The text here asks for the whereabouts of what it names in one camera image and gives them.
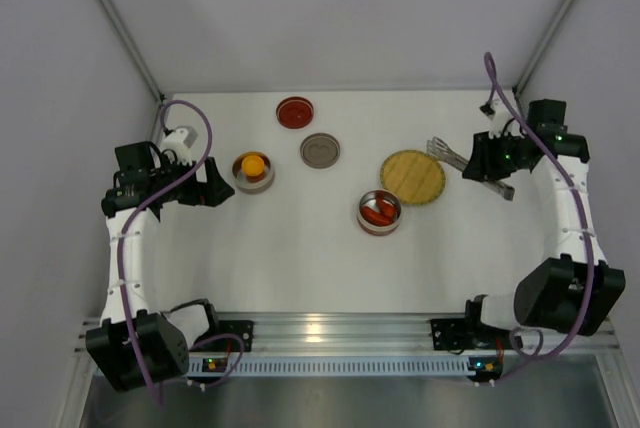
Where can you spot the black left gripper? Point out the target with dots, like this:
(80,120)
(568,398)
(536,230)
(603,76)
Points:
(198,183)

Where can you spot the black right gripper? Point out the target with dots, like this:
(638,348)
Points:
(488,157)

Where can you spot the taupe steel lunch bowl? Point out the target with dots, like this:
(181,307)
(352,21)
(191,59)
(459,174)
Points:
(253,185)

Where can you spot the orange fruit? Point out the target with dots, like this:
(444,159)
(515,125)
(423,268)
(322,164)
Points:
(253,166)

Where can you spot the steel food tongs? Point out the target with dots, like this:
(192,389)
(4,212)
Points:
(438,149)

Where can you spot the taupe round lid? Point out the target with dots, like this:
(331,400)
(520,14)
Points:
(320,150)

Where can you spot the red chicken wing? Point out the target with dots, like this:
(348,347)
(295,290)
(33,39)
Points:
(386,208)

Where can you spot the red sausage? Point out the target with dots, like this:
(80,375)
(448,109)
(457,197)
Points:
(374,217)

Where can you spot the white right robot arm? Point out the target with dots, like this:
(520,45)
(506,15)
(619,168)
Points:
(574,280)

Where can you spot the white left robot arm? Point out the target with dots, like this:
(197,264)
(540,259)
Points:
(136,344)

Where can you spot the red steel lunch bowl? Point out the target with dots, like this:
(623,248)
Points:
(369,199)

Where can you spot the round bamboo tray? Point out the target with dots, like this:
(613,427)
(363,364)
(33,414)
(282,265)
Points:
(413,176)

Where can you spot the red round lid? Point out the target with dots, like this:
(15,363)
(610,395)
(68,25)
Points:
(295,112)

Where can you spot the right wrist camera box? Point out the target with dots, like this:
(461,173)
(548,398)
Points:
(498,115)

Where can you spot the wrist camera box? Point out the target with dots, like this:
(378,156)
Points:
(181,140)
(498,115)

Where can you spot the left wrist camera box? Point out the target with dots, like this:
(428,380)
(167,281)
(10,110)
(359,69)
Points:
(181,140)

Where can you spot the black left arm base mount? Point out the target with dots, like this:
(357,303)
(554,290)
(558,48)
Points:
(235,333)

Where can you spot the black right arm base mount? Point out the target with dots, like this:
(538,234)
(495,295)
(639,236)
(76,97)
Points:
(456,335)

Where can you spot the slotted grey cable duct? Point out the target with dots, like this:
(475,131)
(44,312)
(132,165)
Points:
(340,366)

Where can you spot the aluminium front rail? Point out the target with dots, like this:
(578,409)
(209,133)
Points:
(332,334)

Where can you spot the right corner aluminium post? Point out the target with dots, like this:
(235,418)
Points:
(552,28)

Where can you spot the corner aluminium post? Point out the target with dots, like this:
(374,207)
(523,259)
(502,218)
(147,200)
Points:
(552,28)
(127,42)

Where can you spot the left corner aluminium post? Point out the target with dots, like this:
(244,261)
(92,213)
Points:
(127,42)

